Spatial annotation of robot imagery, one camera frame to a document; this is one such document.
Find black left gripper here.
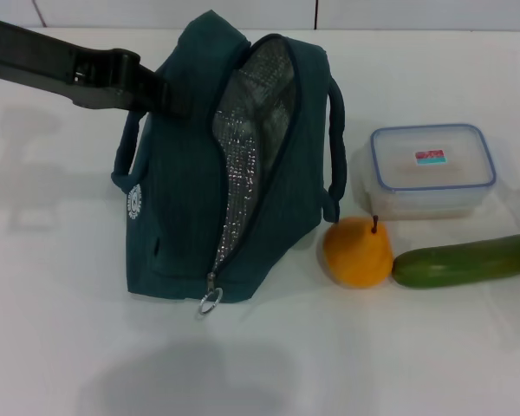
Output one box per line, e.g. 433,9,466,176
0,16,192,119

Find dark teal insulated lunch bag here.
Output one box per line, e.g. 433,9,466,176
110,10,348,320

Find orange pear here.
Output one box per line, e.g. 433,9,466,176
322,215,394,289

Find clear blue-rimmed food container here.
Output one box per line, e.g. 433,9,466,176
363,123,498,222

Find green cucumber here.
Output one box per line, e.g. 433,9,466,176
392,232,520,290

